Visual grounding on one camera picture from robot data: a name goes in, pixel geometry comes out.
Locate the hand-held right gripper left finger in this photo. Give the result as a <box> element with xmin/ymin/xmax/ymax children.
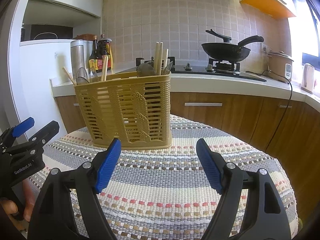
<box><xmin>26</xmin><ymin>137</ymin><xmax>122</xmax><ymax>240</ymax></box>

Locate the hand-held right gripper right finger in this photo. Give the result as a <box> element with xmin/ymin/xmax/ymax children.
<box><xmin>196</xmin><ymin>137</ymin><xmax>293</xmax><ymax>240</ymax></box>

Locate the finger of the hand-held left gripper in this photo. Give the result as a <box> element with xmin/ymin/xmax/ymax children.
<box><xmin>0</xmin><ymin>117</ymin><xmax>35</xmax><ymax>147</ymax></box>
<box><xmin>27</xmin><ymin>120</ymin><xmax>60</xmax><ymax>151</ymax></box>

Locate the yellow plastic utensil basket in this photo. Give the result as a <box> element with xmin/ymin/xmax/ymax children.
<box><xmin>73</xmin><ymin>71</ymin><xmax>173</xmax><ymax>150</ymax></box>

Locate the metal spoon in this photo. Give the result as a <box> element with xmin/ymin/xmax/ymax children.
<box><xmin>76</xmin><ymin>67</ymin><xmax>89</xmax><ymax>85</ymax></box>
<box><xmin>161</xmin><ymin>60</ymin><xmax>173</xmax><ymax>75</ymax></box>

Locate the dark spoon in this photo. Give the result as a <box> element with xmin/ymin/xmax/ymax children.
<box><xmin>137</xmin><ymin>62</ymin><xmax>155</xmax><ymax>77</ymax></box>

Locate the person's left hand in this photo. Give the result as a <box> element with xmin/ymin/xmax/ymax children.
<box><xmin>0</xmin><ymin>181</ymin><xmax>38</xmax><ymax>230</ymax></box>

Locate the striped woven mat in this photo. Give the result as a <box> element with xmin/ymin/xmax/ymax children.
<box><xmin>25</xmin><ymin>114</ymin><xmax>299</xmax><ymax>240</ymax></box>

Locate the white refrigerator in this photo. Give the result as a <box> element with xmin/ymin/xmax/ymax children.
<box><xmin>10</xmin><ymin>39</ymin><xmax>95</xmax><ymax>143</ymax></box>

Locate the steel thermos flask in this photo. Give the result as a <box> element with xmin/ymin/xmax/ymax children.
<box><xmin>70</xmin><ymin>39</ymin><xmax>87</xmax><ymax>79</ymax></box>

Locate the slim dark sauce bottle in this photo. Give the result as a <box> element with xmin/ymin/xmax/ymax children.
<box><xmin>89</xmin><ymin>39</ymin><xmax>103</xmax><ymax>73</ymax></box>

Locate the black gas stove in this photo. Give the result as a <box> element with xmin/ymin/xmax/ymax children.
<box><xmin>136</xmin><ymin>57</ymin><xmax>267</xmax><ymax>82</ymax></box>

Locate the large red-label sauce bottle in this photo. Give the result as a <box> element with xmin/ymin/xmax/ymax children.
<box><xmin>98</xmin><ymin>34</ymin><xmax>113</xmax><ymax>71</ymax></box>

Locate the brown wicker basket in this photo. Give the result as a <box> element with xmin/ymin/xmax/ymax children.
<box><xmin>75</xmin><ymin>34</ymin><xmax>97</xmax><ymax>41</ymax></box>

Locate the black wok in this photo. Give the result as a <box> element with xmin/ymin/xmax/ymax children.
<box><xmin>201</xmin><ymin>35</ymin><xmax>264</xmax><ymax>63</ymax></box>

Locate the rice cooker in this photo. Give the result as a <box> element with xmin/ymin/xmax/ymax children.
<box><xmin>269</xmin><ymin>51</ymin><xmax>293</xmax><ymax>82</ymax></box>

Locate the white electric kettle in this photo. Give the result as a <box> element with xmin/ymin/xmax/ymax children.
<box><xmin>301</xmin><ymin>63</ymin><xmax>315</xmax><ymax>94</ymax></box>

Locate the dark-framed window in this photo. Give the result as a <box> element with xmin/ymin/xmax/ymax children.
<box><xmin>291</xmin><ymin>0</ymin><xmax>320</xmax><ymax>73</ymax></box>

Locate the black power cable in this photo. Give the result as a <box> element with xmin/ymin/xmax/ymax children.
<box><xmin>246</xmin><ymin>62</ymin><xmax>293</xmax><ymax>153</ymax></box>

